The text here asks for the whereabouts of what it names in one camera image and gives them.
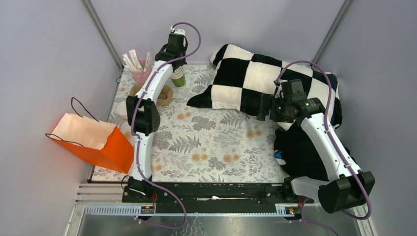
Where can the black white checkered blanket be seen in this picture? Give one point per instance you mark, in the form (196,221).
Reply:
(241,77)

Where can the brown cardboard cup carrier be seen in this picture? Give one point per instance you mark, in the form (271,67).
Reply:
(164,98)

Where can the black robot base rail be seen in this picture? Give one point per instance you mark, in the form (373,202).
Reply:
(212,198)

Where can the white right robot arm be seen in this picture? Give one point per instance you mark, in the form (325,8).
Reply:
(346,185)

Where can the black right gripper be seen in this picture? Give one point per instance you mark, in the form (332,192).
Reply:
(266,101)

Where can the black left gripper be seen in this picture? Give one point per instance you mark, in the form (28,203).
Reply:
(182,49)

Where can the black cloth bundle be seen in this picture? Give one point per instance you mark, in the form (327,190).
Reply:
(296,154)

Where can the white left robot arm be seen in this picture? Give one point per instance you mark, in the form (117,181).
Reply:
(144,119)

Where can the pink straw holder cup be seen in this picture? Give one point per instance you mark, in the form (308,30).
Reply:
(140,77)

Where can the orange paper bag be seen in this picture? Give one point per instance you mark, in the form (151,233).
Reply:
(94,141)

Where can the stack of green paper cups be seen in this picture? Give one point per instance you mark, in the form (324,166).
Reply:
(178,77)

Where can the floral patterned table mat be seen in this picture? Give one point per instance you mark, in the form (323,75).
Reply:
(206,145)

